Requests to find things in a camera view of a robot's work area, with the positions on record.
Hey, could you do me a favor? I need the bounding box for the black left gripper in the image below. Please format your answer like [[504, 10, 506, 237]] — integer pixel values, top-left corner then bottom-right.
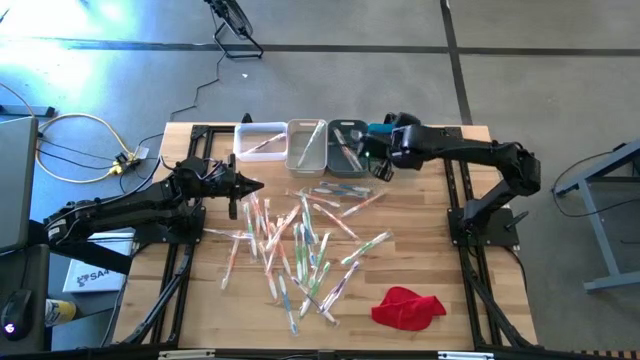
[[197, 153, 265, 221]]

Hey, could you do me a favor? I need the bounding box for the pile of packaged toothbrushes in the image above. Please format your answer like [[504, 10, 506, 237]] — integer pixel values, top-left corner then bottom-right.
[[112, 123, 541, 351]]

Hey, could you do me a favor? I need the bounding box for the dark grey plastic bin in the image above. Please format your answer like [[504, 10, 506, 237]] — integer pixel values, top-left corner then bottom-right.
[[326, 118, 371, 179]]

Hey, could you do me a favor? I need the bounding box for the white plastic bin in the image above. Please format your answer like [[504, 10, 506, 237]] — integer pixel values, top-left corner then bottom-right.
[[232, 121, 290, 164]]

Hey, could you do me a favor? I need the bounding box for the light grey plastic bin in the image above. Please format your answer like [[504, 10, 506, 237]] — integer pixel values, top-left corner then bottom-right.
[[285, 118, 329, 179]]

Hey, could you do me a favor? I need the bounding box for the yellow power plug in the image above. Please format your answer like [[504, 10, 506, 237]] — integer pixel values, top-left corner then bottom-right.
[[107, 152, 141, 176]]

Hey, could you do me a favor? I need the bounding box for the red cloth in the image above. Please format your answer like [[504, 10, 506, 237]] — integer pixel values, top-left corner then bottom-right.
[[370, 285, 448, 333]]

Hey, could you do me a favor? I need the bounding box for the black floor fan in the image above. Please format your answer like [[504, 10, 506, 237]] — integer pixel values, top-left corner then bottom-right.
[[203, 0, 265, 60]]

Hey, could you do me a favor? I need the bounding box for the black desk beam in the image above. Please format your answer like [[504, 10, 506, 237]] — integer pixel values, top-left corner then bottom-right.
[[27, 218, 135, 276]]

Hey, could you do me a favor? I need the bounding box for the white cardboard box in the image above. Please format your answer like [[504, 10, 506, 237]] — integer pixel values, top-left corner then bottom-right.
[[61, 231, 136, 295]]

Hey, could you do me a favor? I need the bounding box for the black desk surface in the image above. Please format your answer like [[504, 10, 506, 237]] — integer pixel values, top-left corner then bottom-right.
[[0, 243, 52, 357]]

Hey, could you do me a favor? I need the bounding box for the yellow can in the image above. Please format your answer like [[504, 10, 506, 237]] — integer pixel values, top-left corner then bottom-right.
[[43, 298, 78, 328]]

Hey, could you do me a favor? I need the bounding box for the grey laptop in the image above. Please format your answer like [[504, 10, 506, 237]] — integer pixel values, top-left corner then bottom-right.
[[0, 115, 40, 254]]

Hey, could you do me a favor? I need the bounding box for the black computer mouse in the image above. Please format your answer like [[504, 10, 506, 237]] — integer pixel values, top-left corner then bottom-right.
[[0, 288, 34, 343]]

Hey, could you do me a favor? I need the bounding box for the black floor cable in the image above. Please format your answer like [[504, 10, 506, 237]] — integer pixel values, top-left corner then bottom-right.
[[134, 52, 224, 151]]

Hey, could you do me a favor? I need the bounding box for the yellow cable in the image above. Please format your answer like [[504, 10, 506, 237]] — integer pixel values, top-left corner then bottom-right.
[[0, 82, 137, 185]]

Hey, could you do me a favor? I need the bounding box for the grey metal desk frame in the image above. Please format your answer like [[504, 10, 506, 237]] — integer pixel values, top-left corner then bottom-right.
[[551, 138, 640, 295]]

